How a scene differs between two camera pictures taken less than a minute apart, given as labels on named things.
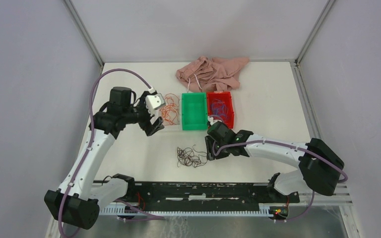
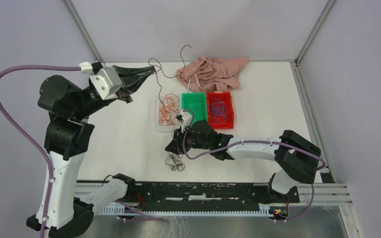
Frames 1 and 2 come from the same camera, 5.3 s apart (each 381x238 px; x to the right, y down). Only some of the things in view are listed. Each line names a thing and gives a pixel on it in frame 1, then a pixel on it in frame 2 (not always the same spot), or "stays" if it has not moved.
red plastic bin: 220,107 stays
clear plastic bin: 171,113 stays
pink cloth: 205,75 stays
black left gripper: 146,125 to 132,84
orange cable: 170,111 stays
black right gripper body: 210,143 to 191,142
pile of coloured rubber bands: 188,156 to 175,161
